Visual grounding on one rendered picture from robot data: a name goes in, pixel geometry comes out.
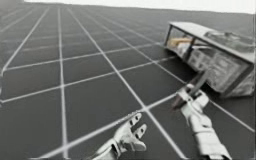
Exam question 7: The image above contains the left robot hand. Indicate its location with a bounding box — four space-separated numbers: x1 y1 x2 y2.
113 112 148 153

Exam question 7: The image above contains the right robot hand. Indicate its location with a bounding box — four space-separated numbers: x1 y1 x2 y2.
176 83 210 118

